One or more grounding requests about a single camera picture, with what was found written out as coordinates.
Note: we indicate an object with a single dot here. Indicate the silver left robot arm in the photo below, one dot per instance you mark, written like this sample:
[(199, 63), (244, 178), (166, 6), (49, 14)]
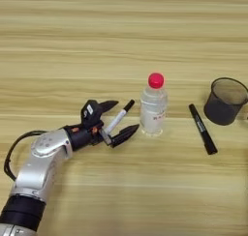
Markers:
[(38, 169)]

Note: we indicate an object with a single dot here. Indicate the black marker pen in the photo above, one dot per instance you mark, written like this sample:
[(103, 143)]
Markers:
[(201, 127)]

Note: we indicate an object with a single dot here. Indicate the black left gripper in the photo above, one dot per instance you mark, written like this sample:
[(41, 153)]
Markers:
[(80, 136)]

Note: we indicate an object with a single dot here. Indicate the white marker with black cap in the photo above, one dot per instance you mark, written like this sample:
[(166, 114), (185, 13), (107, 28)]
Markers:
[(119, 117)]

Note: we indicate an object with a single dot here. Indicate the clear bottle with red cap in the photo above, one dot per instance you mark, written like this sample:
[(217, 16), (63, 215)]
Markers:
[(153, 111)]

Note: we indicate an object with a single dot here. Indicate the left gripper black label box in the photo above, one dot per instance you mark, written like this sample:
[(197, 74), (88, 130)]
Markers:
[(90, 112)]

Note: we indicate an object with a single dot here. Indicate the black mesh pen cup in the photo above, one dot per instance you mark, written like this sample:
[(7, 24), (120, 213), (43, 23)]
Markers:
[(219, 112)]

